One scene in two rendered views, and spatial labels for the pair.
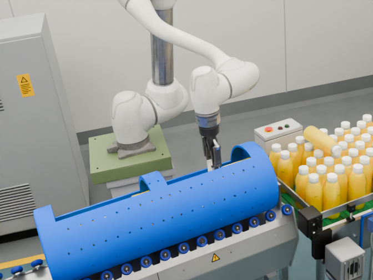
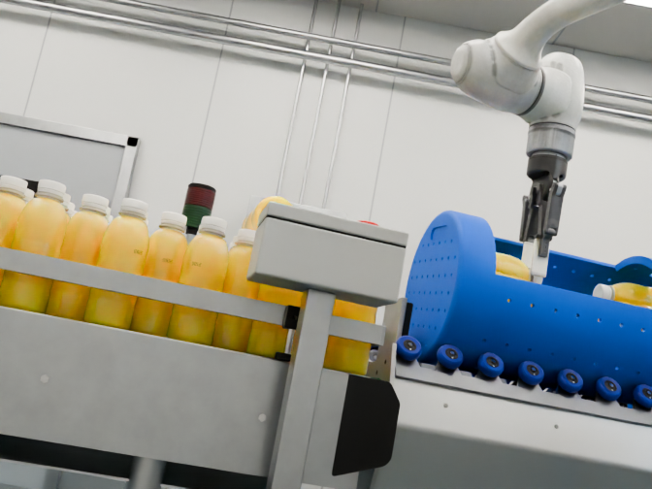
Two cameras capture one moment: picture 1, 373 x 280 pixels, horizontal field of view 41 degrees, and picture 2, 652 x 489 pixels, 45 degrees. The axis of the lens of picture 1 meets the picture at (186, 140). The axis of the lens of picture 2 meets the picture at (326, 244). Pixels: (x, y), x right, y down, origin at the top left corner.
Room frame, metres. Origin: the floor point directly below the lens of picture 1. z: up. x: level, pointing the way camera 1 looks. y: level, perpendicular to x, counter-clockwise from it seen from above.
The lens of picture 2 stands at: (3.12, -0.29, 0.86)
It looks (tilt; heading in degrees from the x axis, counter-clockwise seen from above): 11 degrees up; 188
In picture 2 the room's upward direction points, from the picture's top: 11 degrees clockwise
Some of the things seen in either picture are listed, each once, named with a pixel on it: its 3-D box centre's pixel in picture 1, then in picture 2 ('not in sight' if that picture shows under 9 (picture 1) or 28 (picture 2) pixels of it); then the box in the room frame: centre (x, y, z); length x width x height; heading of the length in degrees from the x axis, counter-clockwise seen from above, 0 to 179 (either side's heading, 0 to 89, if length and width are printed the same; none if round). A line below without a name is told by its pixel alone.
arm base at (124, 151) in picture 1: (129, 143); not in sight; (2.11, 0.27, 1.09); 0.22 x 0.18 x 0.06; 103
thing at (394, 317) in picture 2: (272, 191); (394, 334); (1.71, -0.32, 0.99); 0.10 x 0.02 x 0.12; 18
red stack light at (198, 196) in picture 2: not in sight; (199, 199); (1.49, -0.80, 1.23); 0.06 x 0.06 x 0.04
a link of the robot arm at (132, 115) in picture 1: (130, 114); not in sight; (2.13, 0.24, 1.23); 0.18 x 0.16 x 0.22; 122
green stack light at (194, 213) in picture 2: not in sight; (195, 218); (1.49, -0.80, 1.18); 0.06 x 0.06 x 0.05
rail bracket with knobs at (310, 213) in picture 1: (309, 221); not in sight; (1.53, -0.43, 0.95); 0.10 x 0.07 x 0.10; 18
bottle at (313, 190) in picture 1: (313, 197); not in sight; (1.63, -0.48, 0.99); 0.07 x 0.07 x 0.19
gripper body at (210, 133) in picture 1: (209, 134); (544, 181); (1.63, -0.09, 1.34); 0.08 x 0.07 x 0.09; 18
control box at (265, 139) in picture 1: (278, 136); (326, 255); (2.05, -0.43, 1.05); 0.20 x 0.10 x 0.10; 108
